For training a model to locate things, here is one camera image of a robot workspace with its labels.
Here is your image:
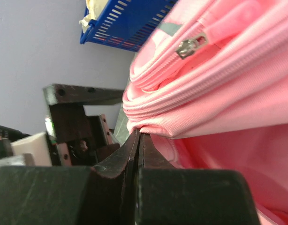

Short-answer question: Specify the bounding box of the pink student backpack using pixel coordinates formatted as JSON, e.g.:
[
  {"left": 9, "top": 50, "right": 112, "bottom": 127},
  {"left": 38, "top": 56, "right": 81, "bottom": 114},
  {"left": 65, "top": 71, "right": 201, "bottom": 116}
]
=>
[{"left": 123, "top": 0, "right": 288, "bottom": 225}]

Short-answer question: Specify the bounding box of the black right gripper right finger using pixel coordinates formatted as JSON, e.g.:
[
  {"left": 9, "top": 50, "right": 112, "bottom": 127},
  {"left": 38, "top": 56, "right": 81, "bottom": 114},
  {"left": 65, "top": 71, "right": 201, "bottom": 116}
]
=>
[{"left": 138, "top": 134, "right": 175, "bottom": 169}]

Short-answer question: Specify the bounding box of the blue plastic shopping basket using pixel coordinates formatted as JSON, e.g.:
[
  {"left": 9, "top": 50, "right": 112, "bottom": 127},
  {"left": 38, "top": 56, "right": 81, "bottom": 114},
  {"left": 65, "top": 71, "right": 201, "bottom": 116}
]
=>
[{"left": 80, "top": 0, "right": 177, "bottom": 52}]

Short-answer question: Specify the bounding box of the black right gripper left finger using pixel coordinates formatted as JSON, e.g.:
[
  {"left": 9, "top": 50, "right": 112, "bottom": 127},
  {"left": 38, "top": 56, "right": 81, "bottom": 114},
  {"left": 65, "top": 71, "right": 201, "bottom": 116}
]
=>
[{"left": 93, "top": 130, "right": 140, "bottom": 225}]

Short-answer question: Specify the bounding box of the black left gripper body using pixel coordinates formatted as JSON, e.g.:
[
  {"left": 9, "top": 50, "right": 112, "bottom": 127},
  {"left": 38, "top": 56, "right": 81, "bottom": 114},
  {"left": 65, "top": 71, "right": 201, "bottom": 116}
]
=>
[{"left": 43, "top": 84, "right": 123, "bottom": 166}]

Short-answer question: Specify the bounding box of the beige cloth bag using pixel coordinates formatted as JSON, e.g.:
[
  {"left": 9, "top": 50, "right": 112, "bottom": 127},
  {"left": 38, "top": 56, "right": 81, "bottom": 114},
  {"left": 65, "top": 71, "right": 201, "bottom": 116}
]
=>
[{"left": 79, "top": 0, "right": 108, "bottom": 33}]

